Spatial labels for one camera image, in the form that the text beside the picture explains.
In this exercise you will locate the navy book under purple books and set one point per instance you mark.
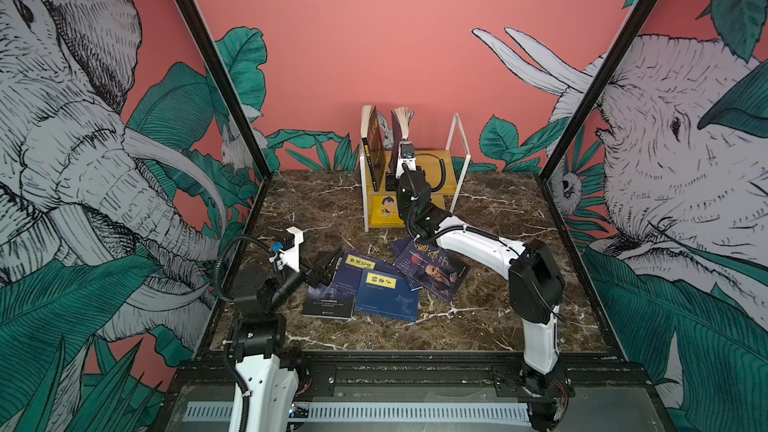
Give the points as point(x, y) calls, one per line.
point(398, 247)

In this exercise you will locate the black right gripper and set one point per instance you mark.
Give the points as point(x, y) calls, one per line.
point(400, 179)

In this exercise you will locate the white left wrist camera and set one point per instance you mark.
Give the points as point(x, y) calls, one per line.
point(285, 249)

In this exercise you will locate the black right frame post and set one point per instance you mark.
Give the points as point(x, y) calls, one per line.
point(634, 22)

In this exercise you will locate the blue book with yellow label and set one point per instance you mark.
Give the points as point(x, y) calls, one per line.
point(388, 296)

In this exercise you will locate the black left frame post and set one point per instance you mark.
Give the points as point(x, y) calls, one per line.
point(213, 61)

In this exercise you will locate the purple book with old man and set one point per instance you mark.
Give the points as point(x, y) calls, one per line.
point(400, 123)

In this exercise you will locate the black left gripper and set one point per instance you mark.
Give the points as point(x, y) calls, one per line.
point(323, 276)

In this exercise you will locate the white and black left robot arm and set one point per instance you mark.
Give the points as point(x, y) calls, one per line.
point(267, 374)

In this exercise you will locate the yellow cartoon cover book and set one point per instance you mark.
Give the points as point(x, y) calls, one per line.
point(383, 212)

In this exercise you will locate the dark purple book white strip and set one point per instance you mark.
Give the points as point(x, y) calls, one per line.
point(329, 302)

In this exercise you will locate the white slotted cable duct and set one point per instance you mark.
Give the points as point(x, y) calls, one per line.
point(487, 413)

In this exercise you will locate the navy book with yellow label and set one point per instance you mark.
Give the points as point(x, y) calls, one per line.
point(352, 267)

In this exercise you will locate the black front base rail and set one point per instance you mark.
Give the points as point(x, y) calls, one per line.
point(606, 393)

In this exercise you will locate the dark brown standing book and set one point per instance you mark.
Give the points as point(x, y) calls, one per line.
point(373, 146)

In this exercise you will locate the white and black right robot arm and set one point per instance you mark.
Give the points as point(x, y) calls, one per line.
point(535, 283)

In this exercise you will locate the white frame wooden bookshelf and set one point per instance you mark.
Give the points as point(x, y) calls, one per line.
point(445, 169)

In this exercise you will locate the black frame post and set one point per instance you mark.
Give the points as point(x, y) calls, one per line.
point(634, 22)
point(213, 61)

